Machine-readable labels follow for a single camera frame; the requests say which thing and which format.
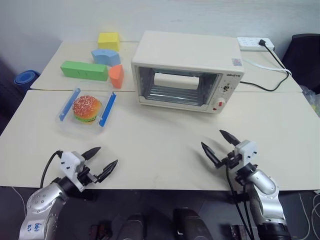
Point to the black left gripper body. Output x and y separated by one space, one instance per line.
86 176

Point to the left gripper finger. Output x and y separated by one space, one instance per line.
107 170
90 152

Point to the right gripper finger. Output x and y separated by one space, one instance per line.
231 138
212 155

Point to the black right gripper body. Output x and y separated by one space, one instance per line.
232 162

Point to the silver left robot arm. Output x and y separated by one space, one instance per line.
42 200

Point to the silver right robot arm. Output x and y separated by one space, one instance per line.
265 185

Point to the clear container with blue clips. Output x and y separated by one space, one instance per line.
67 125

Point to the metal oven rack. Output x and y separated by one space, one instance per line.
172 93

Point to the cream toaster oven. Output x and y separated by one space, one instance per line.
187 50

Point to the toy hamburger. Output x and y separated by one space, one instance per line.
86 107

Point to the blue container latch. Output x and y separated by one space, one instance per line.
107 110
67 105

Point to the dark brown block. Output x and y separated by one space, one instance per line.
238 232

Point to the green long foam block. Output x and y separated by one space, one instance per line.
83 71

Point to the orange foam wedge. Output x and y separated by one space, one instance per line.
116 75

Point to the clear plastic bag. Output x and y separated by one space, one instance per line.
313 100

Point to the blue curved foam block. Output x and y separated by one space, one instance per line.
105 57

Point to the white power strip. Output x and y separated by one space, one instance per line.
250 43

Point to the black chair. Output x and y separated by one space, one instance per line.
305 55

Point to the yellow foam block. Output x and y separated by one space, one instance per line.
108 41

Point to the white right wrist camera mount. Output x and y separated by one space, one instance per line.
246 151

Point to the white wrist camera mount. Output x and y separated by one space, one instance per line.
70 162
246 151

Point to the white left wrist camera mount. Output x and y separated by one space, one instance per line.
70 162

